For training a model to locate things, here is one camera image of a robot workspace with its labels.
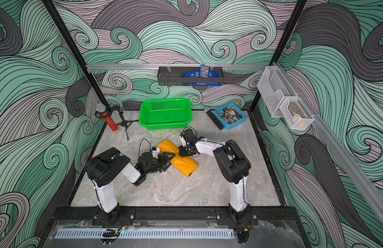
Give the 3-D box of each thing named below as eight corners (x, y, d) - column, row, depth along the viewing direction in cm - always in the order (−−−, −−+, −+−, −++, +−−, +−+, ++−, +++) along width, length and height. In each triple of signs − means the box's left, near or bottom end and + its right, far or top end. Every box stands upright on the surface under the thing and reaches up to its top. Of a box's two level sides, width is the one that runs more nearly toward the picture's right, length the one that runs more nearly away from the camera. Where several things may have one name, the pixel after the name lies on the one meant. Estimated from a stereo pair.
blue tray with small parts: (226, 131, 110) (227, 127, 107) (211, 114, 121) (212, 110, 118) (247, 121, 117) (249, 117, 113) (231, 106, 128) (233, 102, 124)
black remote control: (220, 130, 109) (221, 128, 107) (203, 110, 123) (204, 107, 121) (224, 128, 110) (225, 126, 108) (207, 108, 124) (208, 106, 122)
